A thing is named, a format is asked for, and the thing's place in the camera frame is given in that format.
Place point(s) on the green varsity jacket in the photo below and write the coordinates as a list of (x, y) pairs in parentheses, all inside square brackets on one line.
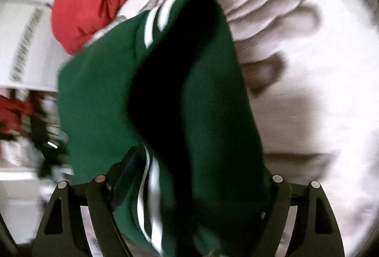
[(325, 97), (103, 97)]

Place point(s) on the dark cloth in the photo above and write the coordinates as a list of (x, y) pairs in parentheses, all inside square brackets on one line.
[(50, 156)]

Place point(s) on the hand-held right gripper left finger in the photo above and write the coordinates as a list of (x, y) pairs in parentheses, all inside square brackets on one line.
[(127, 177)]

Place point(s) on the pile of red clothes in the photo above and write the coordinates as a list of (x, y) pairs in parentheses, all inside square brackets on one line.
[(14, 111)]

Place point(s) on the red garment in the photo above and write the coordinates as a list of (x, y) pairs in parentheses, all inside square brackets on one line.
[(88, 2)]

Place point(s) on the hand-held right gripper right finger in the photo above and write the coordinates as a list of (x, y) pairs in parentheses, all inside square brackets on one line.
[(278, 194)]

